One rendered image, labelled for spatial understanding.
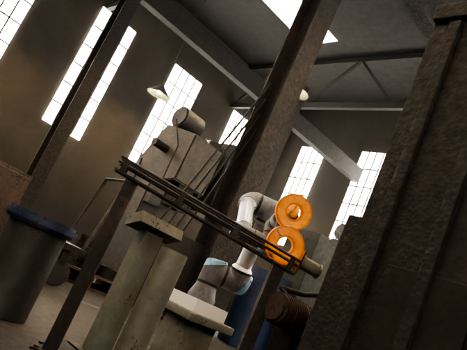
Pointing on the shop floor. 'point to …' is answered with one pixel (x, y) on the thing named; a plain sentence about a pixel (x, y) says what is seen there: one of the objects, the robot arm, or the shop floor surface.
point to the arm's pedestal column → (181, 334)
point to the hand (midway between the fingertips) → (295, 207)
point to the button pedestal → (128, 279)
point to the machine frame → (408, 221)
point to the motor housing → (286, 320)
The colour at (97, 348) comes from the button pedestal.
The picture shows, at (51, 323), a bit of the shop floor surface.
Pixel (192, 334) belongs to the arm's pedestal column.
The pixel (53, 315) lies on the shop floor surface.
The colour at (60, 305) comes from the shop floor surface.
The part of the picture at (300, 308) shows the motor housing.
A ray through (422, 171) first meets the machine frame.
